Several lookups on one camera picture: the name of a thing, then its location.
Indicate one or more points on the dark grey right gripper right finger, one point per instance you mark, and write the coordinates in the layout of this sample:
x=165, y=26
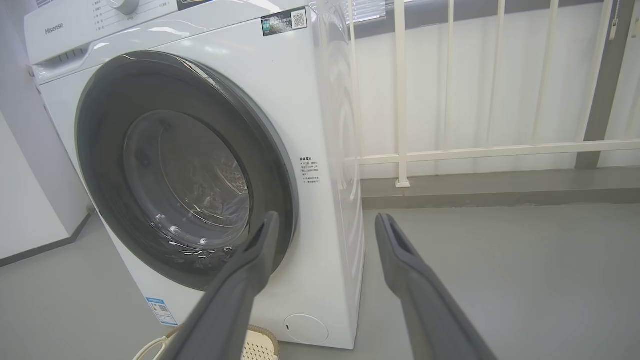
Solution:
x=425, y=305

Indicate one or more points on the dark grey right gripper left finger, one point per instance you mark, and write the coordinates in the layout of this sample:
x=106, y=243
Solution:
x=235, y=300

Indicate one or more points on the dark round washing machine door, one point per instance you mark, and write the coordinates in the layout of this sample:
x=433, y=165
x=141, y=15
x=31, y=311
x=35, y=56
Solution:
x=125, y=190

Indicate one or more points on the cream perforated laundry basket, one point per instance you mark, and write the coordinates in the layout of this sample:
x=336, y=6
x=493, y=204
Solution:
x=260, y=345

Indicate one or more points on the white front-load washing machine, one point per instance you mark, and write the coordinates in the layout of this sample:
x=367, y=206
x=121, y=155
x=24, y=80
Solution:
x=300, y=100

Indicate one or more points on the blue white energy label sticker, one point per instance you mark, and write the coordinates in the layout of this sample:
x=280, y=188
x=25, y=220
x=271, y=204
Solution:
x=161, y=311

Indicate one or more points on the round white filter cover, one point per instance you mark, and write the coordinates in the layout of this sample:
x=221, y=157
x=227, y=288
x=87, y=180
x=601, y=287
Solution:
x=306, y=329

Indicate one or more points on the small printed text label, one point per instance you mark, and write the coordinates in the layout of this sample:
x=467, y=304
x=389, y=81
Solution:
x=309, y=171

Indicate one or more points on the white metal railing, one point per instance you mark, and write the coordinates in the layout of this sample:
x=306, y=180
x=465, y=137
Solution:
x=401, y=100

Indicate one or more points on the dark QR code sticker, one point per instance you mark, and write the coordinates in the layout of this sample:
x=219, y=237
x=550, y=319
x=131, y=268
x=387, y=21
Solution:
x=282, y=22

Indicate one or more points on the white window blind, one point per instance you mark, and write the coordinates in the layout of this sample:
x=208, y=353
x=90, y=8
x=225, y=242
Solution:
x=367, y=10

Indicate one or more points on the white program dial knob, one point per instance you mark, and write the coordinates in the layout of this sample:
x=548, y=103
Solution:
x=124, y=5

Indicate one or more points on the dark grey vertical post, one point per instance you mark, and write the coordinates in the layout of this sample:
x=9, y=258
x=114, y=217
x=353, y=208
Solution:
x=602, y=100

